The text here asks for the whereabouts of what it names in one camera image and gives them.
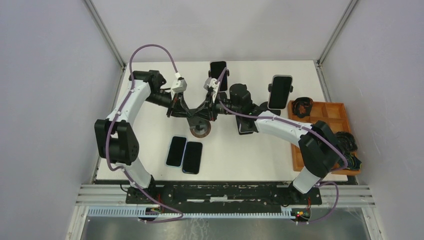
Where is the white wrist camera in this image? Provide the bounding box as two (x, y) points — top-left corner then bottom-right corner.
(170, 72), (187, 98)
(203, 77), (220, 102)

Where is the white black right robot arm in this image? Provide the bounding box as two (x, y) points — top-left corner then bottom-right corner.
(190, 78), (348, 204)

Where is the light blue cased phone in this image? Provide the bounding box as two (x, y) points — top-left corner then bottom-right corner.
(165, 136), (187, 168)

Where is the black cable bundle lower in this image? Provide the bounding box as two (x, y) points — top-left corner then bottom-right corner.
(341, 150), (363, 172)

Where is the black cable bundle top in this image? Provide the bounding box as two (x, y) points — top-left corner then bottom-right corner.
(291, 96), (315, 119)

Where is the white framed small phone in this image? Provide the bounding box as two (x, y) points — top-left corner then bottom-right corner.
(235, 115), (255, 135)

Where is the white slotted cable duct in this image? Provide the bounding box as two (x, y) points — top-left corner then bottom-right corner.
(87, 206), (298, 220)

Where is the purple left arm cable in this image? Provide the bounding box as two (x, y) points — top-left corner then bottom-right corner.
(105, 43), (185, 225)

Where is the orange compartment tray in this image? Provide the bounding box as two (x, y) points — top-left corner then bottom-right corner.
(287, 97), (363, 176)

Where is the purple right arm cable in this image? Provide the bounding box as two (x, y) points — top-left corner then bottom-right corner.
(215, 66), (349, 225)

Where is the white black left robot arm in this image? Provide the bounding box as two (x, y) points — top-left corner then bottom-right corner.
(94, 70), (193, 204)

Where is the black phone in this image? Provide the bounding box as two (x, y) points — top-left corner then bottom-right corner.
(182, 141), (203, 175)
(208, 61), (230, 92)

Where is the black cable bundle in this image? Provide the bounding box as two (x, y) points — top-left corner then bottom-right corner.
(334, 131), (359, 153)
(341, 150), (363, 172)
(291, 96), (315, 119)

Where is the black round right stand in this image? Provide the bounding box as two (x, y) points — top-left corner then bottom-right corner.
(258, 100), (282, 117)

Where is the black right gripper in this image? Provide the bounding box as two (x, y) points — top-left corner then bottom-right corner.
(192, 91), (241, 123)

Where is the white cased phone on stand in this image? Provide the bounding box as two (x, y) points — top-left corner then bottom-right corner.
(267, 74), (293, 110)

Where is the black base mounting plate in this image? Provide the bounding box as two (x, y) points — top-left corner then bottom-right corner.
(146, 180), (323, 214)

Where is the wooden base black phone stand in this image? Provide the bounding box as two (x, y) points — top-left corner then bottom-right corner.
(187, 113), (212, 139)

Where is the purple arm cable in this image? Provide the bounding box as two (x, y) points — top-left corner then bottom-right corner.
(215, 66), (349, 225)
(105, 43), (185, 225)

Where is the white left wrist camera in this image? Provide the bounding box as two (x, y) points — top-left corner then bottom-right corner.
(170, 72), (187, 98)

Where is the black cable bundle middle right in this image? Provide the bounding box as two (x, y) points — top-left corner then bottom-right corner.
(334, 131), (359, 153)

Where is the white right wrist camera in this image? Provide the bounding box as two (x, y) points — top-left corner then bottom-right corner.
(203, 77), (220, 102)

